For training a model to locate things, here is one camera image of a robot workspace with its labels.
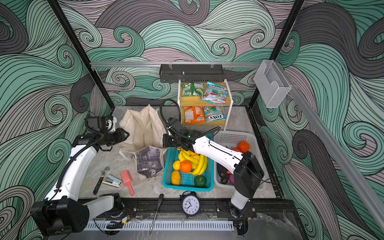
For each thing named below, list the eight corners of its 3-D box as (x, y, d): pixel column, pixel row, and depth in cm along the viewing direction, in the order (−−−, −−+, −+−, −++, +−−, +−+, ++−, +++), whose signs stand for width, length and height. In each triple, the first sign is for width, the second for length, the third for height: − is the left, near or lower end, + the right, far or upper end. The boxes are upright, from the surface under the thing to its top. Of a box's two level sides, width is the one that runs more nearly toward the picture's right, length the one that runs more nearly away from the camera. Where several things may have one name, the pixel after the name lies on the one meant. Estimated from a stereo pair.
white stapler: (104, 183, 84) (102, 181, 81) (109, 175, 86) (107, 174, 84) (118, 188, 82) (116, 186, 80) (123, 180, 85) (121, 179, 82)
